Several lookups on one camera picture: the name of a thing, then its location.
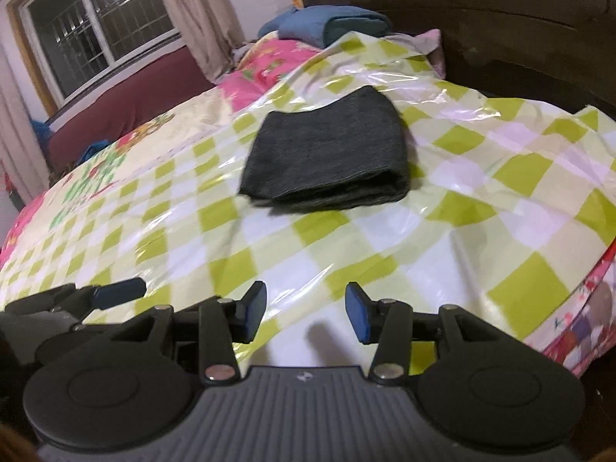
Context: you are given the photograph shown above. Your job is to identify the dark grey knitted pants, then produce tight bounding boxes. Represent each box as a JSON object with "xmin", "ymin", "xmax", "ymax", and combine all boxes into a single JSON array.
[{"xmin": 239, "ymin": 85, "xmax": 410, "ymax": 213}]

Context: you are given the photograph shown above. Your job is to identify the green checkered plastic sheet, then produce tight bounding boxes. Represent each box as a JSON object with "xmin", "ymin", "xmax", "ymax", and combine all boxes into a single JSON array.
[{"xmin": 0, "ymin": 30, "xmax": 616, "ymax": 381}]

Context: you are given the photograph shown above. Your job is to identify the barred window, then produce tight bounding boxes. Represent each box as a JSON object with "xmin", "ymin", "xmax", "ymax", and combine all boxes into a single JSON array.
[{"xmin": 7, "ymin": 0, "xmax": 179, "ymax": 117}]

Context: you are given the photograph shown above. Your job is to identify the blue folded blanket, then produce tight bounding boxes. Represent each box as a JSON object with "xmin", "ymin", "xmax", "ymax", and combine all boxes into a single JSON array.
[{"xmin": 258, "ymin": 5, "xmax": 393, "ymax": 49}]

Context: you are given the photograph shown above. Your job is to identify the dark wooden headboard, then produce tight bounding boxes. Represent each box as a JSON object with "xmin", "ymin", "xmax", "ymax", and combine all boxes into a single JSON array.
[{"xmin": 303, "ymin": 0, "xmax": 615, "ymax": 116}]

